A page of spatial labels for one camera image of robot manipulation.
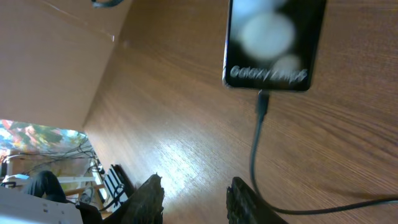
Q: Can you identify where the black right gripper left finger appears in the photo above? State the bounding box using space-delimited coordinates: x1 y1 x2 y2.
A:
103 174 165 224

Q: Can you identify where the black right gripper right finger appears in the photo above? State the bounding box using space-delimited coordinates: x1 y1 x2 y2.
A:
226 177 287 224

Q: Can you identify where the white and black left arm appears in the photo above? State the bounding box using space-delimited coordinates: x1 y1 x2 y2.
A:
1 170 103 224

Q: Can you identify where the black USB-C charging cable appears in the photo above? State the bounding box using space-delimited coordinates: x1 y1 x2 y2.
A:
249 89 398 216

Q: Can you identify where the black Galaxy flip phone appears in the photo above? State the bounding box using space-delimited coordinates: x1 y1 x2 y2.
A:
223 0 327 91

